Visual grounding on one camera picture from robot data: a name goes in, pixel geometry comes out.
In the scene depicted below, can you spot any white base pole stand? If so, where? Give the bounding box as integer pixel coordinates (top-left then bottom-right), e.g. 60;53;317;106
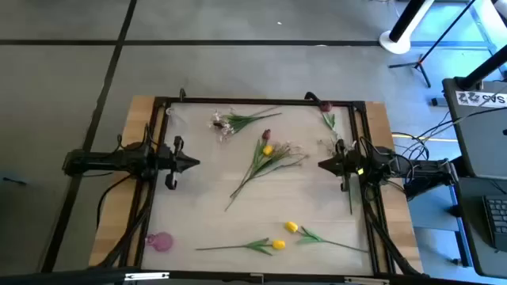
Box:
379;0;435;55

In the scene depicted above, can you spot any silver metal bracket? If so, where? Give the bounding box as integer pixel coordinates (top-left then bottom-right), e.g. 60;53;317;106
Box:
124;272;170;282
343;276;390;285

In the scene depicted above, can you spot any black slanted pole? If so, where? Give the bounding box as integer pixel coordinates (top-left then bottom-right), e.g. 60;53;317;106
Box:
455;45;507;90

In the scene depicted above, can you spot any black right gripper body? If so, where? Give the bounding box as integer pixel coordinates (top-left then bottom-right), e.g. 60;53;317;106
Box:
335;139;372;192

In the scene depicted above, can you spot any black cable bundle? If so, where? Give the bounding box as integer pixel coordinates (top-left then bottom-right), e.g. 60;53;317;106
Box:
364;205;421;276
98;205;151;270

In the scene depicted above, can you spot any yellow artificial tulip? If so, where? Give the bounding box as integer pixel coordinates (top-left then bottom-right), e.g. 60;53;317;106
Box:
196;238;287;257
284;221;369;253
237;144;275;191

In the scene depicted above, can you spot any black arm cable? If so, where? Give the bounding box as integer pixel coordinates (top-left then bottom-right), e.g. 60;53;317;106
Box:
96;173;134;230

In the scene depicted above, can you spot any black laptop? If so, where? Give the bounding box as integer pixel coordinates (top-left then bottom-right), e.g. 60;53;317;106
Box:
481;193;507;253

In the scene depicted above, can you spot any black tripod stand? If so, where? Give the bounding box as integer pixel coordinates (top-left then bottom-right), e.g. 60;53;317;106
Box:
387;0;478;89

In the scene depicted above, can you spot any black metal table frame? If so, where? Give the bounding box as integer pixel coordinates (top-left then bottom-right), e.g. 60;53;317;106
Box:
118;96;397;278

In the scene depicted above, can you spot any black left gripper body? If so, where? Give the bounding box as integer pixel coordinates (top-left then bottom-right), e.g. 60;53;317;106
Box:
158;135;188;191

